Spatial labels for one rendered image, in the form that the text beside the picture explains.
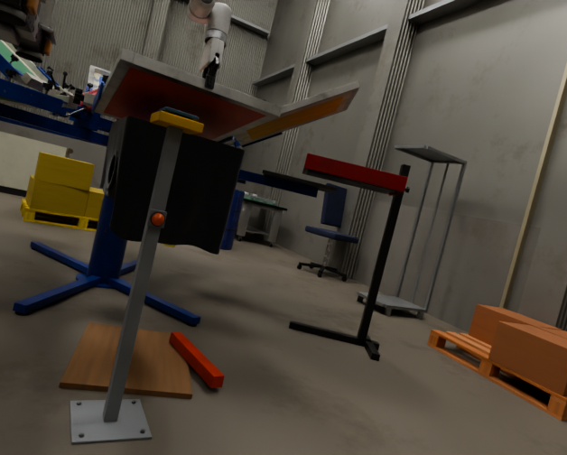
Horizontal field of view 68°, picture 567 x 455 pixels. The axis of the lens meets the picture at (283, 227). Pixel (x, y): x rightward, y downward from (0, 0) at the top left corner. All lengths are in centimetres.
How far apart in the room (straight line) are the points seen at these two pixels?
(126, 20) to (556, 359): 993
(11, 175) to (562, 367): 658
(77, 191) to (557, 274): 447
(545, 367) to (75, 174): 437
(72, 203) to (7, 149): 227
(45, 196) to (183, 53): 666
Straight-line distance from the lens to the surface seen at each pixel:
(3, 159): 702
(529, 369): 297
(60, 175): 489
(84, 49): 1055
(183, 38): 1090
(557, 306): 375
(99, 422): 150
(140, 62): 151
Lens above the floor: 78
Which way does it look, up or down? 3 degrees down
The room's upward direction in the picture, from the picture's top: 14 degrees clockwise
